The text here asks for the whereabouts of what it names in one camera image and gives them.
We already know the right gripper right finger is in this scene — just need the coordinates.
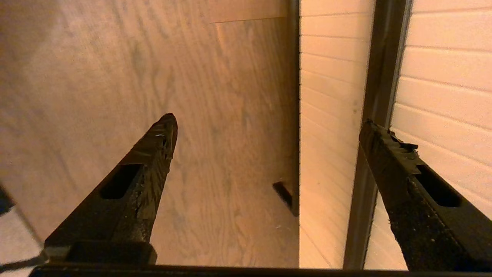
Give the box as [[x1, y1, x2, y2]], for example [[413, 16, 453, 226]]
[[359, 119, 492, 272]]

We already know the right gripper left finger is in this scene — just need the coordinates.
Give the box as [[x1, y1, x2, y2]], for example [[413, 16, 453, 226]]
[[43, 113, 178, 266]]

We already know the white drawer with dark handle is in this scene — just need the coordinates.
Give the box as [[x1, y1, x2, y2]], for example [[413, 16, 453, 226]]
[[299, 0, 492, 270]]

